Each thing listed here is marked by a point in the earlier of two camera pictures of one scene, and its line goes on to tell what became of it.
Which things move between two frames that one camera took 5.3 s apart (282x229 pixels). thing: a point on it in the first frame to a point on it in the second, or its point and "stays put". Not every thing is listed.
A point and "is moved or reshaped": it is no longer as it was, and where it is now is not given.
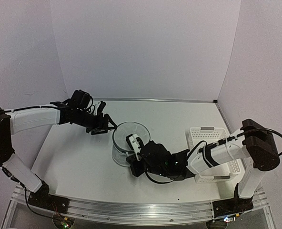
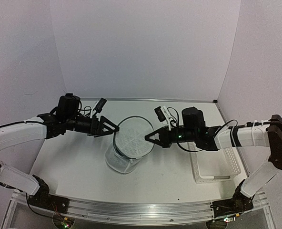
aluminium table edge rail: x=196 y=100 stays put
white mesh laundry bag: x=120 y=146 is moved or reshaped
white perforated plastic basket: x=228 y=171 stays put
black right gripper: x=137 y=171 to x=165 y=140
